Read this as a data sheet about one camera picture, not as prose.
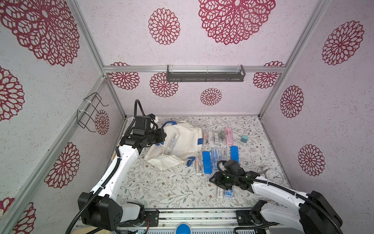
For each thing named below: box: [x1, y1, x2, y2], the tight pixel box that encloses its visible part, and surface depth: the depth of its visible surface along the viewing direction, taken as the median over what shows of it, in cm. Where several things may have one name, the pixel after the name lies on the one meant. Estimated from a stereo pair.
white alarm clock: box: [257, 165, 284, 185], surface depth 87 cm
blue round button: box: [175, 223, 191, 234], surface depth 71 cm
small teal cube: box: [240, 135, 248, 143], surface depth 108 cm
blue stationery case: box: [230, 145, 240, 164], surface depth 102 cm
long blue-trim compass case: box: [224, 189, 234, 198], surface depth 83 cm
